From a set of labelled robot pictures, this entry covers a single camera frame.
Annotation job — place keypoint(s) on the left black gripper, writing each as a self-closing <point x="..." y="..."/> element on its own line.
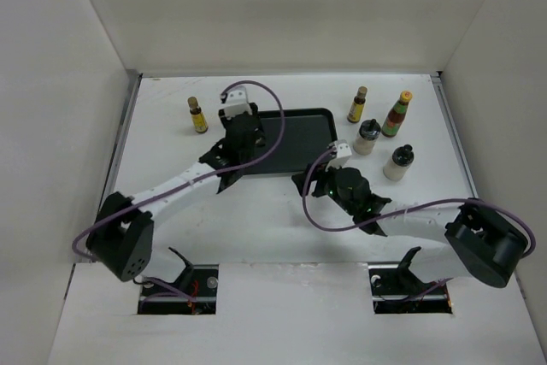
<point x="223" y="119"/>

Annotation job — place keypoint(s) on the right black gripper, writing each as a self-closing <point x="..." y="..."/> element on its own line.
<point x="319" y="191"/>

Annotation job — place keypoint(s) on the yellow-label bottle tan cap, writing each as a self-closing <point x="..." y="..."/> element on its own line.
<point x="198" y="120"/>

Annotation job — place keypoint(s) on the yellow-label bottle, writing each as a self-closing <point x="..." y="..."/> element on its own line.
<point x="357" y="106"/>

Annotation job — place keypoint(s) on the white shaker black lid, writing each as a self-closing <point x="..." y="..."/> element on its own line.
<point x="366" y="137"/>

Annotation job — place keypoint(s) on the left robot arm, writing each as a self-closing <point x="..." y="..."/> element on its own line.
<point x="124" y="238"/>

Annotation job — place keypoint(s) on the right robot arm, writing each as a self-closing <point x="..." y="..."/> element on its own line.
<point x="471" y="239"/>

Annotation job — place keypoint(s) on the black plastic tray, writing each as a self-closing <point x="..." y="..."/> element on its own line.
<point x="307" y="134"/>

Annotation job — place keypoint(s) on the red sauce bottle green label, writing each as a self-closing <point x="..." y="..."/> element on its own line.
<point x="396" y="115"/>

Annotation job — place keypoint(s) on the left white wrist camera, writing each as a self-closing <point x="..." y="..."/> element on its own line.
<point x="235" y="102"/>

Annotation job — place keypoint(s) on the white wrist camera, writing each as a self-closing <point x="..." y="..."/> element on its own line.
<point x="235" y="102"/>
<point x="340" y="154"/>

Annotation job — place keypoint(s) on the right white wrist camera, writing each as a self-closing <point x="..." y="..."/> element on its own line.
<point x="340" y="154"/>

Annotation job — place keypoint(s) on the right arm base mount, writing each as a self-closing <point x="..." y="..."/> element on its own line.
<point x="395" y="290"/>

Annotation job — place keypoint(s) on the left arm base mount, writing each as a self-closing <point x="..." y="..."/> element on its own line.
<point x="196" y="284"/>

